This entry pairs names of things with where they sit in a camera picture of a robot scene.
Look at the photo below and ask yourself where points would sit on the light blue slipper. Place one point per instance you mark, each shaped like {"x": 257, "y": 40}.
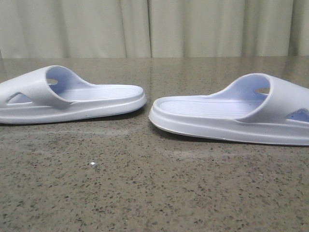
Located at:
{"x": 56, "y": 94}
{"x": 255, "y": 108}

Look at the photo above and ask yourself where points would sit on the beige pleated curtain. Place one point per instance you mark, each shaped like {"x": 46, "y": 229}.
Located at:
{"x": 153, "y": 28}

